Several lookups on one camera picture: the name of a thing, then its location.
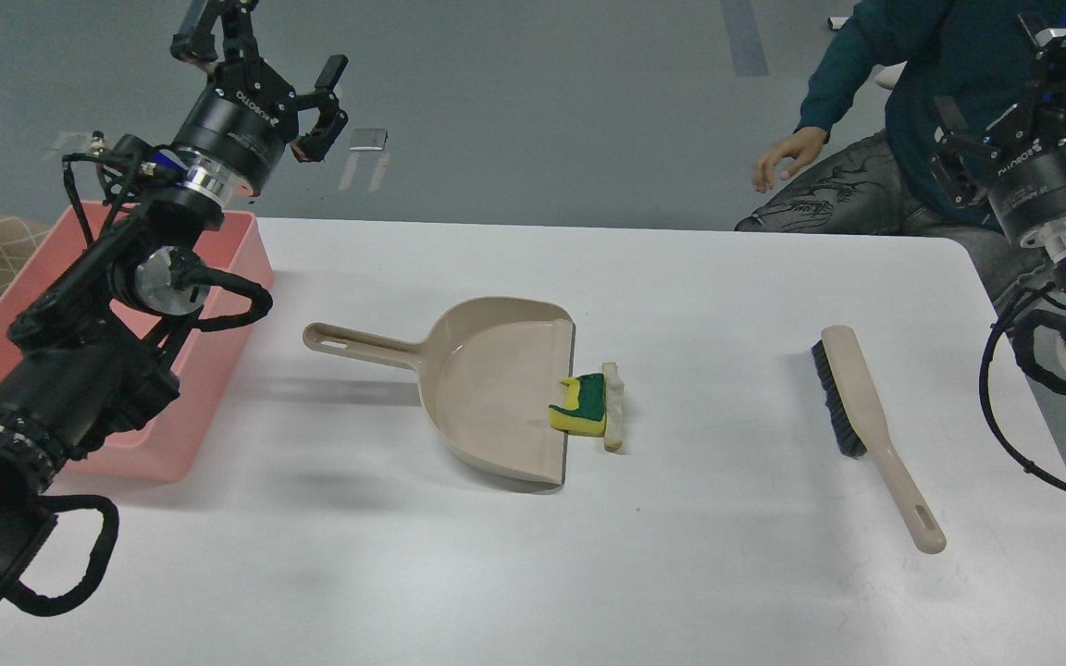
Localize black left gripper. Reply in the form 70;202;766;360
169;1;350;195

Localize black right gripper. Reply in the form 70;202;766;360
930;13;1066;251

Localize beige hand brush black bristles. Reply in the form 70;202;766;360
811;325;948;555

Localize beige plastic dustpan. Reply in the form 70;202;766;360
302;298;575;487

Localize yellow green sponge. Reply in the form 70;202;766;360
547;374;608;438

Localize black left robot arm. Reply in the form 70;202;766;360
0;1;350;617

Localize person's hand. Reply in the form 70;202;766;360
752;127;829;193

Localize person in teal sweater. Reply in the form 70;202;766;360
736;1;1066;309

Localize silver floor outlet plate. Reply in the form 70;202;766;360
350;128;390;153

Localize white office chair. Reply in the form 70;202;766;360
872;62;906;90

